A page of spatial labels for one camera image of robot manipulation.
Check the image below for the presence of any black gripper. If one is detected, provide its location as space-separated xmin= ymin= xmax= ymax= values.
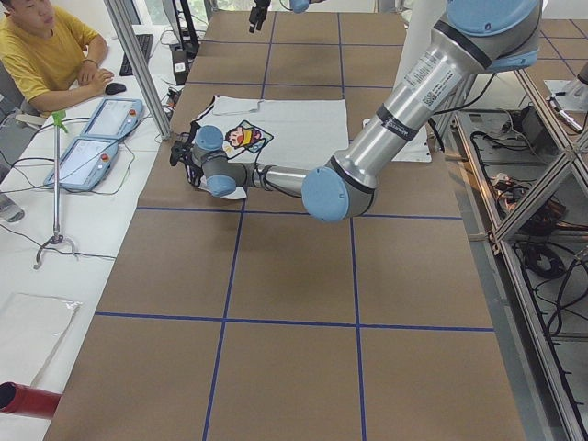
xmin=249 ymin=0 xmax=270 ymax=33
xmin=169 ymin=141 xmax=195 ymax=167

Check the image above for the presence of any grey cartoon print t-shirt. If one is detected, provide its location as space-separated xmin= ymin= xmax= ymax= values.
xmin=185 ymin=96 xmax=348 ymax=199

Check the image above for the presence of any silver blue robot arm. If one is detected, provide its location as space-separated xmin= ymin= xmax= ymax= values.
xmin=170 ymin=1 xmax=543 ymax=222
xmin=248 ymin=0 xmax=322 ymax=33

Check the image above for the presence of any person's right hand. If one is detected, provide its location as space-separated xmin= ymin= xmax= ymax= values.
xmin=87 ymin=69 xmax=114 ymax=96

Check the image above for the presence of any person's left hand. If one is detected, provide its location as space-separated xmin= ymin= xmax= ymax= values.
xmin=77 ymin=60 xmax=98 ymax=86

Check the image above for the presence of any upper blue teach pendant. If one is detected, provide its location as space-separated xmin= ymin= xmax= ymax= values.
xmin=82 ymin=97 xmax=144 ymax=140

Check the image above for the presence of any blue teach pendant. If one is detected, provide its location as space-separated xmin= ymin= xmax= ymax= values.
xmin=53 ymin=136 xmax=119 ymax=192
xmin=82 ymin=97 xmax=144 ymax=140

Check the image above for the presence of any black computer mouse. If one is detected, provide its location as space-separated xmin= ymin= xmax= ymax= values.
xmin=105 ymin=83 xmax=127 ymax=96

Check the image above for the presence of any lower blue teach pendant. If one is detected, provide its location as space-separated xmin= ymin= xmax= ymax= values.
xmin=53 ymin=136 xmax=119 ymax=192

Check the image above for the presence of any black keyboard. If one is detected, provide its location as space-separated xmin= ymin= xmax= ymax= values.
xmin=118 ymin=32 xmax=155 ymax=78

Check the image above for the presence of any person in yellow shirt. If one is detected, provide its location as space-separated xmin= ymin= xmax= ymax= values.
xmin=1 ymin=1 xmax=108 ymax=115

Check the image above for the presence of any clear plastic bag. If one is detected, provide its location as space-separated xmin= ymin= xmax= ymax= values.
xmin=1 ymin=292 xmax=82 ymax=386

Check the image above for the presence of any red cylinder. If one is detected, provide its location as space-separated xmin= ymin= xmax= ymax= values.
xmin=1 ymin=381 xmax=62 ymax=420

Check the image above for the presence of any black power adapter box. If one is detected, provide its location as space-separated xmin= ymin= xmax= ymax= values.
xmin=512 ymin=106 xmax=552 ymax=153

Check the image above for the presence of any black camera stand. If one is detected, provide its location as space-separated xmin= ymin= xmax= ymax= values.
xmin=171 ymin=0 xmax=199 ymax=85

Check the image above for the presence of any green handled reacher grabber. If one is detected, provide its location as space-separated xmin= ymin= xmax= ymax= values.
xmin=33 ymin=110 xmax=77 ymax=270

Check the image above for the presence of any aluminium frame post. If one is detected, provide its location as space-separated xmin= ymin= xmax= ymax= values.
xmin=104 ymin=0 xmax=171 ymax=141

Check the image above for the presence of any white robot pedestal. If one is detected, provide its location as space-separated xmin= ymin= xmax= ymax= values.
xmin=361 ymin=0 xmax=454 ymax=163

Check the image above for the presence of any aluminium frame base rack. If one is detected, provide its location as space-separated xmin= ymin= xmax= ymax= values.
xmin=447 ymin=60 xmax=587 ymax=440

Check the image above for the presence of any cable bundle under rack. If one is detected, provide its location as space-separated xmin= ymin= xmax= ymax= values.
xmin=486 ymin=169 xmax=580 ymax=281

